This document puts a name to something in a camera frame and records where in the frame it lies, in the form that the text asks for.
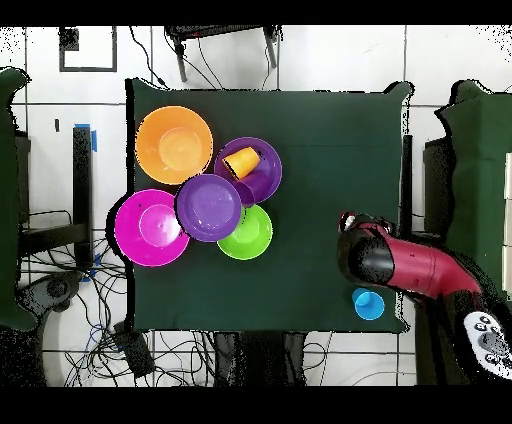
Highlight purple cup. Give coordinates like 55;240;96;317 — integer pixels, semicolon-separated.
235;171;274;208

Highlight purple bowl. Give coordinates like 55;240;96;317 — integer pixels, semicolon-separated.
213;136;284;205
175;173;244;244

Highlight orange cup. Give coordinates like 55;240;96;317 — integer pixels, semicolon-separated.
221;151;250;181
238;146;262;168

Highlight dark green table cloth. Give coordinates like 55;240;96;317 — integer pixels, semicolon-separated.
124;77;415;335

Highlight blue cup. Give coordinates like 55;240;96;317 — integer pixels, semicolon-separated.
351;287;386;322

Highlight green bowl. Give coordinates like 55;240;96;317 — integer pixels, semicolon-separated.
216;204;274;261

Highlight green cloth covered table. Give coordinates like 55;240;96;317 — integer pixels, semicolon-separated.
434;78;512;301
0;66;38;333

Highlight orange bowl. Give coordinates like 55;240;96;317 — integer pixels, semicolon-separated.
134;105;214;186

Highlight pink bowl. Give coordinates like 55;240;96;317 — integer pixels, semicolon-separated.
114;188;191;268

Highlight black power adapter box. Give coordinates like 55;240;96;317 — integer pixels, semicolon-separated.
112;320;156;380

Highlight blue tape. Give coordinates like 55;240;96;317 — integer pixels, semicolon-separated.
74;123;98;154

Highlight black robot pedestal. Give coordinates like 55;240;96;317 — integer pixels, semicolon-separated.
213;330;307;387

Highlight black camera stand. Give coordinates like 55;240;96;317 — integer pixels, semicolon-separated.
164;25;284;84

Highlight floor cable bundle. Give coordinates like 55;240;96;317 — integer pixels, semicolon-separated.
19;235;217;387

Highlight black table frame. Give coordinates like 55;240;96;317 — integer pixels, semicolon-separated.
17;125;94;270

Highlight black square floor frame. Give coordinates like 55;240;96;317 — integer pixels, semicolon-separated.
58;26;118;73

